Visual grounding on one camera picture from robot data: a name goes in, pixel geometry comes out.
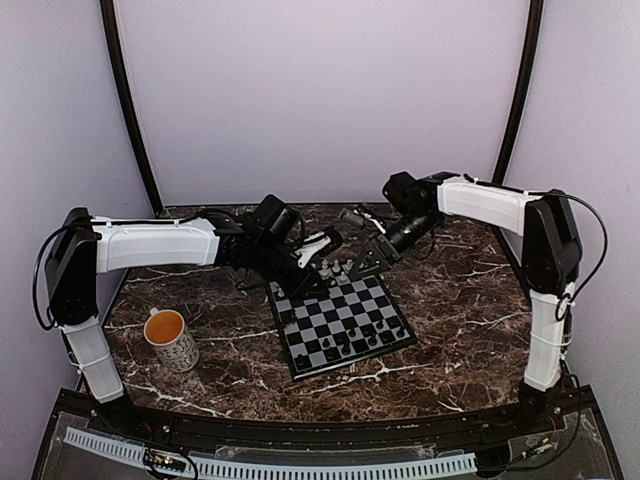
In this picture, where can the black piece edge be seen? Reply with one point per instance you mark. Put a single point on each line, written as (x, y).
(300, 360)

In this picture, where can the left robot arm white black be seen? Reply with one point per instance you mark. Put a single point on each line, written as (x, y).
(270, 240)

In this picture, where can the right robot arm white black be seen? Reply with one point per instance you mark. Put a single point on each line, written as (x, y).
(544, 221)

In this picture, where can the black frame post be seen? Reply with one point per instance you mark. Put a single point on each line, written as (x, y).
(521, 89)
(128, 110)

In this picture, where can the left black frame post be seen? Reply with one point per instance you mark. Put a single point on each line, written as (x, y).
(128, 110)

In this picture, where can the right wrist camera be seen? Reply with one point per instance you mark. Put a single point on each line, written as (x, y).
(362, 219)

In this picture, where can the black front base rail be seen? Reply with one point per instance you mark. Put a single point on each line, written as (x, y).
(477, 429)

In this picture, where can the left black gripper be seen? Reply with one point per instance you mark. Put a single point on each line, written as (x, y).
(300, 288)

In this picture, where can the black knight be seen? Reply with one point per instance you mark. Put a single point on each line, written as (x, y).
(387, 337)

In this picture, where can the right black frame post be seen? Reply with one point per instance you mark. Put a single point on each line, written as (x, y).
(521, 89)

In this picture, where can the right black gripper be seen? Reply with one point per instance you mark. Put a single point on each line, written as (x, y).
(385, 259)

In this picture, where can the black grey chess board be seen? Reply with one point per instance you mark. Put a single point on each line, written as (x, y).
(316, 327)

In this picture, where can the patterned mug with yellow interior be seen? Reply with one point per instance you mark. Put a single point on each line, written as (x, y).
(166, 331)

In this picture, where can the white slotted cable duct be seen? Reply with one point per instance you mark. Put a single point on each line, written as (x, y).
(163, 464)

